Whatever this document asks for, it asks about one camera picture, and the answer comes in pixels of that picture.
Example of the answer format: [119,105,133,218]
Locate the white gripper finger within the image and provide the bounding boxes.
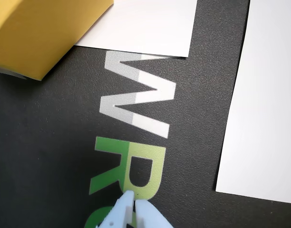
[135,199,175,228]
[95,190,136,228]

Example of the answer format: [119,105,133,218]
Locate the yellow paper box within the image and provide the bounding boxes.
[0,0,114,81]

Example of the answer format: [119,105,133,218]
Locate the black printed mat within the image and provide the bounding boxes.
[0,0,291,228]

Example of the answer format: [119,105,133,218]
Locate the white paper sheet marked home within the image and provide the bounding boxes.
[215,0,291,205]

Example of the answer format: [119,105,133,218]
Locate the white paper sheet marked one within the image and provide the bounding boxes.
[74,0,198,58]

